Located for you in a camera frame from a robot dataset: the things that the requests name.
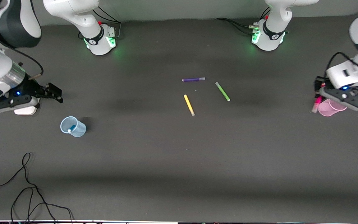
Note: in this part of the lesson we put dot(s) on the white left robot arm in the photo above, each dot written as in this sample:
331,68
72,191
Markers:
270,40

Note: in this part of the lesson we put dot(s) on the translucent pink plastic cup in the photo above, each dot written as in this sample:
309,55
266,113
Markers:
329,109

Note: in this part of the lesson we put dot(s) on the translucent blue plastic cup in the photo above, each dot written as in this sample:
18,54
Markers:
73,129

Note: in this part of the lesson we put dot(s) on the purple marker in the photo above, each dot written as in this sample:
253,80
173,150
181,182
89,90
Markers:
193,79

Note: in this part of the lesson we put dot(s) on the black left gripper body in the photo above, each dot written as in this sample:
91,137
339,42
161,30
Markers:
318,84

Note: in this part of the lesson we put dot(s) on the green marker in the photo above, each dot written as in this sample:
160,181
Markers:
222,91

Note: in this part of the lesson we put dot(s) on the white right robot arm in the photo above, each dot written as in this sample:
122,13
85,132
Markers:
98,43

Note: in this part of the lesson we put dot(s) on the yellow marker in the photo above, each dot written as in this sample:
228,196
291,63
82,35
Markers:
189,105

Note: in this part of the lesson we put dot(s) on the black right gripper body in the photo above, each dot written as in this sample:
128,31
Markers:
33,87

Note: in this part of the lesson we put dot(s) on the blue marker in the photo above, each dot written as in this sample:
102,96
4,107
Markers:
71,128

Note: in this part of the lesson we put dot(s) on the pink marker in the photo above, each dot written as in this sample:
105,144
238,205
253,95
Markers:
315,107

